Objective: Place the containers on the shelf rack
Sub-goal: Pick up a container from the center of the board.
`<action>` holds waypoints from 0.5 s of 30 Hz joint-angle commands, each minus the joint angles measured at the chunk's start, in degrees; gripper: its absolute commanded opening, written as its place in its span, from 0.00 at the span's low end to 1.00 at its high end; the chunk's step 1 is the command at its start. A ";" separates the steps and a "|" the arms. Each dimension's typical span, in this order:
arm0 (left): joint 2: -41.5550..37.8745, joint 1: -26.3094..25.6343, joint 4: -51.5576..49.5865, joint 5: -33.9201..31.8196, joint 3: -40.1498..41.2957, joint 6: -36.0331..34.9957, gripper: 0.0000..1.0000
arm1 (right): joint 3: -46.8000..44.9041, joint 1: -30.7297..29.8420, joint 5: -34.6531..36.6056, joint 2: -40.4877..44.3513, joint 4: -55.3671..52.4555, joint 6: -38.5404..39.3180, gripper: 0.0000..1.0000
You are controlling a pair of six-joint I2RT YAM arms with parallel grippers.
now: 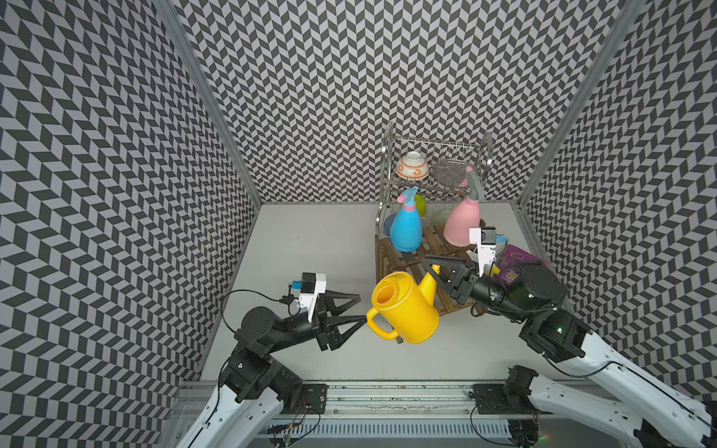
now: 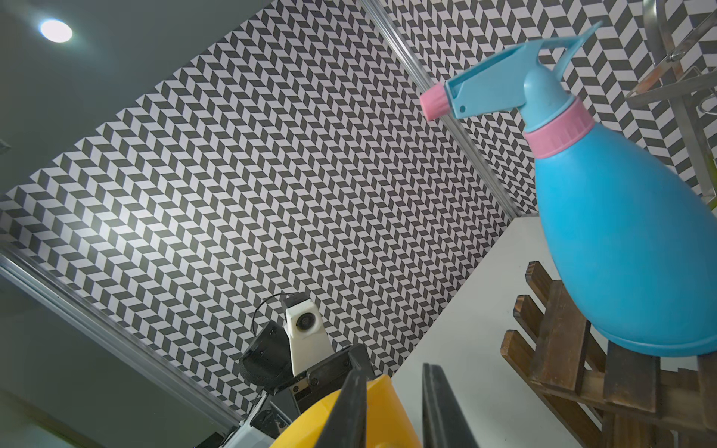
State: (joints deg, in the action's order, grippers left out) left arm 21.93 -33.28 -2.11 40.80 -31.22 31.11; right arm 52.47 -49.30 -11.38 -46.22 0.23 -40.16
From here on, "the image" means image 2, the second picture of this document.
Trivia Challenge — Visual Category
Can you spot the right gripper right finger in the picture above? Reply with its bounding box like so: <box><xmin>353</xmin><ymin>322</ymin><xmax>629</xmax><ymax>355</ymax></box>
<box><xmin>422</xmin><ymin>363</ymin><xmax>479</xmax><ymax>448</ymax></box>

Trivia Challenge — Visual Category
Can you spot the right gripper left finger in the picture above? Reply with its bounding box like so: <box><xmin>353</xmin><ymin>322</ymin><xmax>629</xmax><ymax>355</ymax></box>
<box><xmin>315</xmin><ymin>370</ymin><xmax>368</xmax><ymax>448</ymax></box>

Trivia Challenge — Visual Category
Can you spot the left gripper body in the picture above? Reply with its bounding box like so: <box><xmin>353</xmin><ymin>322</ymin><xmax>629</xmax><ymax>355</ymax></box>
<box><xmin>268</xmin><ymin>345</ymin><xmax>375</xmax><ymax>417</ymax></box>

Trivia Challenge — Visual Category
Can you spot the yellow watering can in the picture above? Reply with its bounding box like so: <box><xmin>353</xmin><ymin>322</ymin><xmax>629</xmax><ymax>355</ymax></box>
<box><xmin>273</xmin><ymin>373</ymin><xmax>422</xmax><ymax>447</ymax></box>

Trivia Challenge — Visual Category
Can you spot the wooden slatted shelf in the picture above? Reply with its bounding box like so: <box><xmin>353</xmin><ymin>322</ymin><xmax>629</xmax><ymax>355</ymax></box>
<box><xmin>500</xmin><ymin>261</ymin><xmax>716</xmax><ymax>447</ymax></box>

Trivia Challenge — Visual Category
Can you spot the blue spray bottle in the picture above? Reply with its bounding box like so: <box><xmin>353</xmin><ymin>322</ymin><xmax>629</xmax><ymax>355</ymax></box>
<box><xmin>420</xmin><ymin>35</ymin><xmax>716</xmax><ymax>358</ymax></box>

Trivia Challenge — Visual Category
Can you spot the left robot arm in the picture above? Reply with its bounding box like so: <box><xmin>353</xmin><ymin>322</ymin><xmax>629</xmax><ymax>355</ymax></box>
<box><xmin>200</xmin><ymin>321</ymin><xmax>376</xmax><ymax>447</ymax></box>

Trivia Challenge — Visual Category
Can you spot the metal dish rack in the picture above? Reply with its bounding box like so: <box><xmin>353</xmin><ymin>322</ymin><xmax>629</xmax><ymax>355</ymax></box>
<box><xmin>626</xmin><ymin>1</ymin><xmax>716</xmax><ymax>211</ymax></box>

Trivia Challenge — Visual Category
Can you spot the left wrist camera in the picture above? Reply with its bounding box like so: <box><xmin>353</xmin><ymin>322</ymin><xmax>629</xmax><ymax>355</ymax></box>
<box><xmin>280</xmin><ymin>292</ymin><xmax>334</xmax><ymax>376</ymax></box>

